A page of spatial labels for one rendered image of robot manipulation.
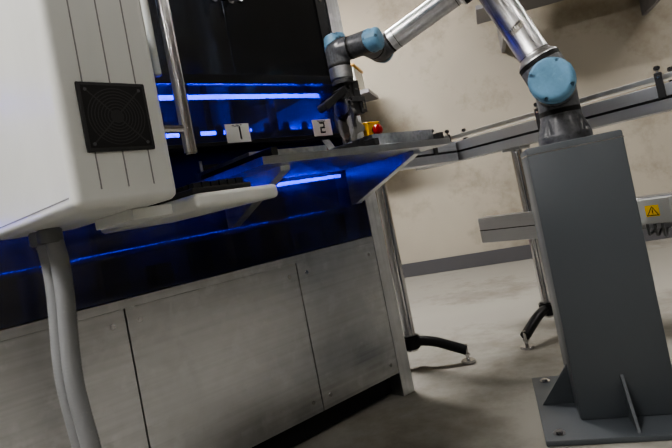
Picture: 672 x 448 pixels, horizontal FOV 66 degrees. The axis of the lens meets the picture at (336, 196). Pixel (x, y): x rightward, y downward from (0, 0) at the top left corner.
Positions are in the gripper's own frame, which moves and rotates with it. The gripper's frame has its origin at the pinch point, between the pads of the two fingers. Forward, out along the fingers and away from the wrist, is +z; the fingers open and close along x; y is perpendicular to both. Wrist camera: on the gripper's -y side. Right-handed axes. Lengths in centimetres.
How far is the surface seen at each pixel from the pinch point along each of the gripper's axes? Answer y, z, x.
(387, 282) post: 21, 51, 18
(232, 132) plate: -31.9, -8.9, 17.2
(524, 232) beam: 96, 47, 5
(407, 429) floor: -1, 93, -2
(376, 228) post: 20.4, 30.8, 17.7
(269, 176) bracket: -39.2, 9.1, -10.9
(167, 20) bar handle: -70, -20, -35
